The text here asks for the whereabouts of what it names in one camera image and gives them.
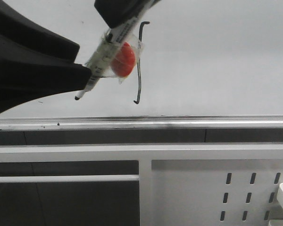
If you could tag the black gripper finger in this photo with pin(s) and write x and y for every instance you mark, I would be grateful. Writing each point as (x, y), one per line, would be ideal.
(117, 12)
(35, 62)

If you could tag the white whiteboard marker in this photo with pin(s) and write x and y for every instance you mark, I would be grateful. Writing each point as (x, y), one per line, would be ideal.
(101, 59)

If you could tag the red round magnet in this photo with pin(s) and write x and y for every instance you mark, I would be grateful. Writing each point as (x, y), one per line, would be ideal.
(124, 61)

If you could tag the white whiteboard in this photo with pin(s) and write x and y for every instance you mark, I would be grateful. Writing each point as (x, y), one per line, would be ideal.
(200, 57)

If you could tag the aluminium whiteboard tray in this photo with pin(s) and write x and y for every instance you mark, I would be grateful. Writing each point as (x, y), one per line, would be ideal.
(142, 122)

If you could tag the white metal pegboard frame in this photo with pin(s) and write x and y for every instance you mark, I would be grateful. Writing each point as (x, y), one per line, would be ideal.
(141, 185)

